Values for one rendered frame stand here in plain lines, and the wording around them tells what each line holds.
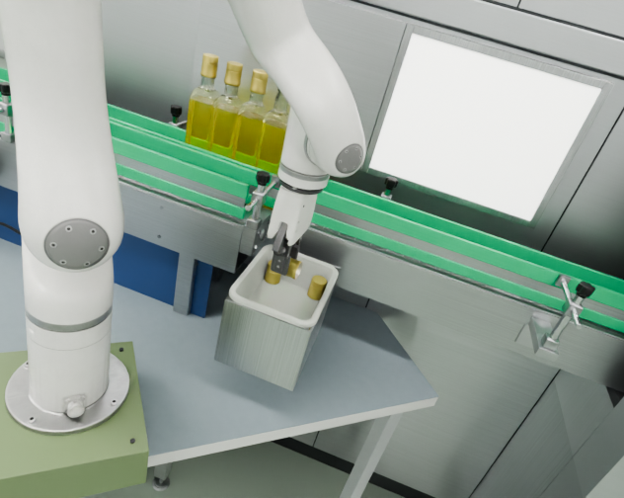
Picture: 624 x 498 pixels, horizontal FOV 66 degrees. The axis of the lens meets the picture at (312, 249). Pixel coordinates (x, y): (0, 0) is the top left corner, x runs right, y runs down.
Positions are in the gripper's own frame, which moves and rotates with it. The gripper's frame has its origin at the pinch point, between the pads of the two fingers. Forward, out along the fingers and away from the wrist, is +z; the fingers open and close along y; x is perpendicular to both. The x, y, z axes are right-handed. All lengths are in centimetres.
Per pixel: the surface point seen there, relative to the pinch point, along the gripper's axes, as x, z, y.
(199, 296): -22.4, 27.2, -11.9
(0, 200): -78, 20, -8
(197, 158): -30.4, -4.2, -18.6
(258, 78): -21.4, -23.7, -24.2
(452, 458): 57, 79, -46
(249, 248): -11.5, 8.0, -10.7
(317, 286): 5.0, 11.0, -11.4
